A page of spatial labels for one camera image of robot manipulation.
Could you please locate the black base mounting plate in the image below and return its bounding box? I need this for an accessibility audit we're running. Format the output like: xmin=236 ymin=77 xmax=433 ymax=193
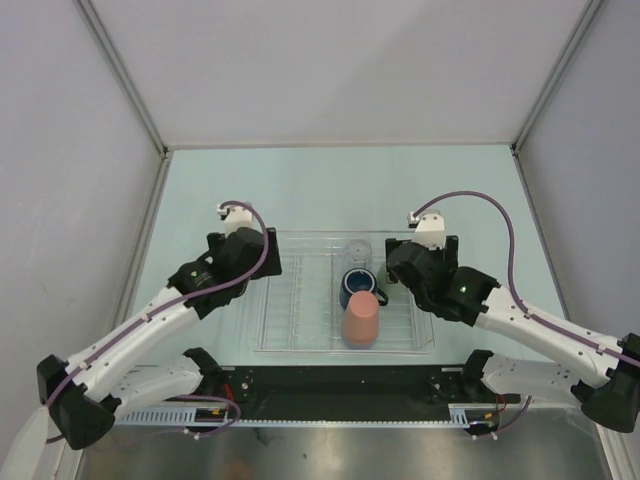
xmin=195 ymin=365 xmax=521 ymax=422

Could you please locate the pale green plastic cup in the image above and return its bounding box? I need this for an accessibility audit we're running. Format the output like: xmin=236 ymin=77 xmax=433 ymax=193
xmin=376 ymin=264 xmax=403 ymax=293

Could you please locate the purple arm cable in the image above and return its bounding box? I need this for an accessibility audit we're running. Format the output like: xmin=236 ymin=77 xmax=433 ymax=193
xmin=407 ymin=190 xmax=640 ymax=366
xmin=44 ymin=199 xmax=271 ymax=446

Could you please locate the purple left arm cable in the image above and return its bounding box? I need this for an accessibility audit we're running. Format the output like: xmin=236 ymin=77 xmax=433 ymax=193
xmin=44 ymin=199 xmax=271 ymax=446

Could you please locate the blue ceramic mug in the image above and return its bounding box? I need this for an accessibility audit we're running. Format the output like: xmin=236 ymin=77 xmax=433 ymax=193
xmin=339 ymin=268 xmax=389 ymax=309

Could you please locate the aluminium frame post left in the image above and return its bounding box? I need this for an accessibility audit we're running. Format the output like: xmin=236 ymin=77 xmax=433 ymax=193
xmin=74 ymin=0 xmax=169 ymax=156

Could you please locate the aluminium frame post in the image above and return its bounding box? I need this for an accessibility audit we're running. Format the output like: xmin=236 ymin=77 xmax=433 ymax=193
xmin=510 ymin=0 xmax=607 ymax=157
xmin=74 ymin=0 xmax=169 ymax=156

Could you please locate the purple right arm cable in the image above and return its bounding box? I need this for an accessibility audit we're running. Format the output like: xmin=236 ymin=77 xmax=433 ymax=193
xmin=407 ymin=190 xmax=640 ymax=366

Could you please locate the clear plastic dish rack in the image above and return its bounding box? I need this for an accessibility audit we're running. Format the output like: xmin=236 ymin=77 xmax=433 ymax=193
xmin=254 ymin=230 xmax=435 ymax=355

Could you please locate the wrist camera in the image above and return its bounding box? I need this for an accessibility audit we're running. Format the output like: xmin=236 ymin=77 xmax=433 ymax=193
xmin=217 ymin=204 xmax=253 ymax=238
xmin=407 ymin=210 xmax=446 ymax=250

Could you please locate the pink plastic cup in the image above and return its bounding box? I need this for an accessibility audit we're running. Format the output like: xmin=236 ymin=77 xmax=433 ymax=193
xmin=341 ymin=291 xmax=379 ymax=349

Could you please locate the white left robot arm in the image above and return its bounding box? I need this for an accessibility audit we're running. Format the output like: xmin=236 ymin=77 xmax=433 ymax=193
xmin=36 ymin=227 xmax=282 ymax=450

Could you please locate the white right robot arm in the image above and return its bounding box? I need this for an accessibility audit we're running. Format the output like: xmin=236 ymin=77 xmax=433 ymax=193
xmin=385 ymin=236 xmax=639 ymax=433

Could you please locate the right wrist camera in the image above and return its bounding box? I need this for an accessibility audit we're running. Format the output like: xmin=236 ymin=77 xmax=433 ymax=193
xmin=407 ymin=210 xmax=446 ymax=250

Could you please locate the clear glass tumbler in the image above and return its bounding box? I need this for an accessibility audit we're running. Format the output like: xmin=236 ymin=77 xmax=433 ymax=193
xmin=342 ymin=239 xmax=373 ymax=271

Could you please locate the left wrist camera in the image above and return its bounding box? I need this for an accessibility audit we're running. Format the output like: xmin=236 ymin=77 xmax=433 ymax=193
xmin=217 ymin=204 xmax=253 ymax=238

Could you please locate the aluminium frame post right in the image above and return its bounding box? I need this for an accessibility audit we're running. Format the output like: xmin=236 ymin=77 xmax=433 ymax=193
xmin=510 ymin=0 xmax=607 ymax=157

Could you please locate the white slotted cable duct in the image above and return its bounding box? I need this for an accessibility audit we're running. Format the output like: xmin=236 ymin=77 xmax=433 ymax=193
xmin=116 ymin=407 xmax=495 ymax=429

